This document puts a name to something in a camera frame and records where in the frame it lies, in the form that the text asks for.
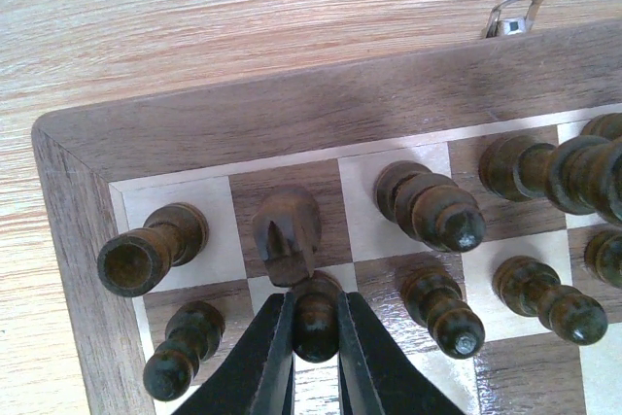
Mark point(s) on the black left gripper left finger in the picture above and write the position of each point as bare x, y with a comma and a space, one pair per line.
257, 377

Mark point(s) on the dark pawn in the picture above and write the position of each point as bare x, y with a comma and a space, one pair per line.
315, 327

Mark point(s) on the dark queen piece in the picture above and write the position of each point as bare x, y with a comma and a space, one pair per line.
581, 176

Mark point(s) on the dark rook back left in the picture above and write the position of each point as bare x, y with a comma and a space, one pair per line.
134, 262

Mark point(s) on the dark pawn second row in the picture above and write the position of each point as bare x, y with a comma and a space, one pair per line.
532, 288
434, 300
192, 336

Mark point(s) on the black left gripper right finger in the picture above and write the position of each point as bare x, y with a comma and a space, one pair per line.
375, 377

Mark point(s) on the wooden chess board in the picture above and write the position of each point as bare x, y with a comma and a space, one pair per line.
106, 167

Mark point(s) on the dark knight back row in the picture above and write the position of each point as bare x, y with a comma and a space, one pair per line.
287, 230

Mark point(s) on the dark bishop back row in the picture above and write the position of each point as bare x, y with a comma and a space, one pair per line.
429, 207

